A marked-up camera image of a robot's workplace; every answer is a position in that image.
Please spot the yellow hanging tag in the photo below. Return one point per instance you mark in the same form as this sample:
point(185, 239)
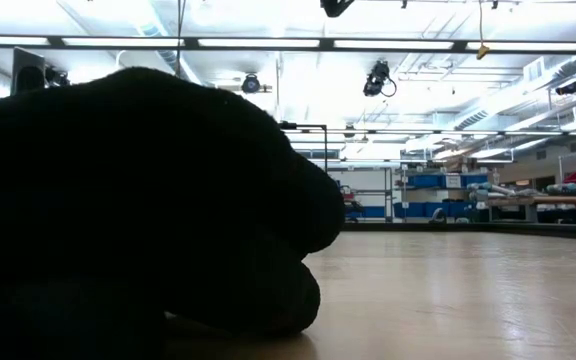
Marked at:
point(482, 51)

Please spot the blue storage bin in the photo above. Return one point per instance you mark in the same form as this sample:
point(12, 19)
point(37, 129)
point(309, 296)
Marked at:
point(370, 211)
point(433, 207)
point(424, 181)
point(474, 179)

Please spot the metal shelving rack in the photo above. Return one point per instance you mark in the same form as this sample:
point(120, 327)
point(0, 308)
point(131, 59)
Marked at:
point(403, 195)

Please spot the black ceiling-mounted device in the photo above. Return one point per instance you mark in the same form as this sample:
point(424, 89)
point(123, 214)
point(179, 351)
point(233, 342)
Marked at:
point(566, 88)

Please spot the grey and black work glove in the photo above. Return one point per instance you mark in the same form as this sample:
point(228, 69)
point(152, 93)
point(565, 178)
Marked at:
point(118, 165)

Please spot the wooden workbench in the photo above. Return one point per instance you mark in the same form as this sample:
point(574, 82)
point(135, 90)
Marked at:
point(568, 201)

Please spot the grey rectangular box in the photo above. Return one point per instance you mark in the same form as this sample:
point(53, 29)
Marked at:
point(28, 62)

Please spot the black overhead camera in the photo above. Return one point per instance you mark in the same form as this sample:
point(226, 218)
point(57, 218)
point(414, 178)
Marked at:
point(377, 77)

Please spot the round black ceiling camera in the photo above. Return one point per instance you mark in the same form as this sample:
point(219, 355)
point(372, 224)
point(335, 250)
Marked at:
point(250, 83)

